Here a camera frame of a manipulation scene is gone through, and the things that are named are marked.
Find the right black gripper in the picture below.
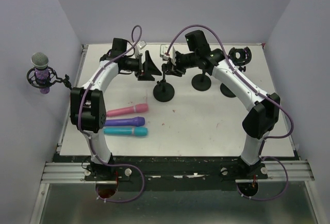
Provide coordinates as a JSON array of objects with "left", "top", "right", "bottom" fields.
[{"left": 165, "top": 52, "right": 198, "bottom": 78}]

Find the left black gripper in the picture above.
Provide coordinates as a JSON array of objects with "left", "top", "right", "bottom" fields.
[{"left": 122, "top": 51, "right": 161, "bottom": 81}]

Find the black round-base stand back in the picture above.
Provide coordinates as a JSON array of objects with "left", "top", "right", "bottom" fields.
[{"left": 191, "top": 66, "right": 213, "bottom": 91}]

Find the pink microphone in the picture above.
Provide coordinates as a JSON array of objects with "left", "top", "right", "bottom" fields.
[{"left": 106, "top": 103, "right": 149, "bottom": 117}]

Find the dark purple microphone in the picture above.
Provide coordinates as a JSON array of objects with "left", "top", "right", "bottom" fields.
[{"left": 104, "top": 117, "right": 145, "bottom": 127}]

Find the black shock-mount round-base stand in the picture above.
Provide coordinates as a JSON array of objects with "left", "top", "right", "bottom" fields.
[{"left": 220, "top": 47, "right": 252, "bottom": 98}]

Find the teal microphone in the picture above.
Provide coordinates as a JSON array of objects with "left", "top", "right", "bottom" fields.
[{"left": 103, "top": 127, "right": 149, "bottom": 137}]

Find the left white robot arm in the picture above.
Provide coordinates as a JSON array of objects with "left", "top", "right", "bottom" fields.
[{"left": 70, "top": 38, "right": 162, "bottom": 180}]

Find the silver purple glitter microphone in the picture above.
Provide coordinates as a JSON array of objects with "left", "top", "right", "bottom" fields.
[{"left": 31, "top": 52, "right": 50, "bottom": 94}]

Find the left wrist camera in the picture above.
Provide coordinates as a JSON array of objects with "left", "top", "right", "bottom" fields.
[{"left": 134, "top": 40, "right": 146, "bottom": 59}]

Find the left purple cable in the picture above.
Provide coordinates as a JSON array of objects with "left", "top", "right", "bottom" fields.
[{"left": 77, "top": 25, "right": 146, "bottom": 204}]

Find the purple cable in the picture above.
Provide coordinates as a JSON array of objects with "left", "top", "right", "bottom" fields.
[
  {"left": 167, "top": 23, "right": 295, "bottom": 201},
  {"left": 77, "top": 25, "right": 146, "bottom": 204}
]

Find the black mounting base rail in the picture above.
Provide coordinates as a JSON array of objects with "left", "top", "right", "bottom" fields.
[{"left": 53, "top": 154, "right": 274, "bottom": 191}]

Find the black tripod shock-mount stand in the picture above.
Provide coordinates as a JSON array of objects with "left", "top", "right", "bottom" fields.
[{"left": 26, "top": 67, "right": 72, "bottom": 90}]

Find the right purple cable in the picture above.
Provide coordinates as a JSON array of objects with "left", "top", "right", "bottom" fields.
[{"left": 167, "top": 23, "right": 295, "bottom": 201}]

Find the aluminium extrusion rail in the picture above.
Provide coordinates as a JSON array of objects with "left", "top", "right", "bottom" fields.
[{"left": 41, "top": 161, "right": 314, "bottom": 184}]

